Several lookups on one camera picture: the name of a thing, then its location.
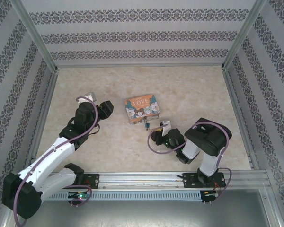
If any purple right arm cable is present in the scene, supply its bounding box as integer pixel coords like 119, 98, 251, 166
148, 120, 233, 201

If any aluminium side frame rail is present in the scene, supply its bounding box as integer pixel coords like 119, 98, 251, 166
26, 68, 60, 172
222, 66, 261, 171

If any left controller board green light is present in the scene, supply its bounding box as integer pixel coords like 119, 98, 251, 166
68, 191, 90, 200

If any aluminium frame post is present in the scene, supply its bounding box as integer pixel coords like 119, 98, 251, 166
10, 0, 60, 73
221, 0, 267, 70

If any orange LOVE bear tin box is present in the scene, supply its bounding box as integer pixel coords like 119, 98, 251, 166
124, 93, 163, 125

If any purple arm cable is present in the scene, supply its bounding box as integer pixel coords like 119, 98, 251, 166
13, 96, 99, 226
148, 120, 233, 201

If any grey metal base plate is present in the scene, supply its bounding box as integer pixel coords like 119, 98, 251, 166
0, 200, 279, 227

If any right controller board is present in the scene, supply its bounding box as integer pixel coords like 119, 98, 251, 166
202, 190, 220, 204

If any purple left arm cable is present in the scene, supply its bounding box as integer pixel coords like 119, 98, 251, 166
13, 96, 99, 226

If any aluminium rear frame rail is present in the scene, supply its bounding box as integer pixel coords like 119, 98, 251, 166
55, 61, 225, 70

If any grey slotted cable duct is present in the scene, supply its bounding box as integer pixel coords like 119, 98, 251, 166
48, 190, 203, 202

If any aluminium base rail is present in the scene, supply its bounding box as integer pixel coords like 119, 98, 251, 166
47, 169, 268, 190

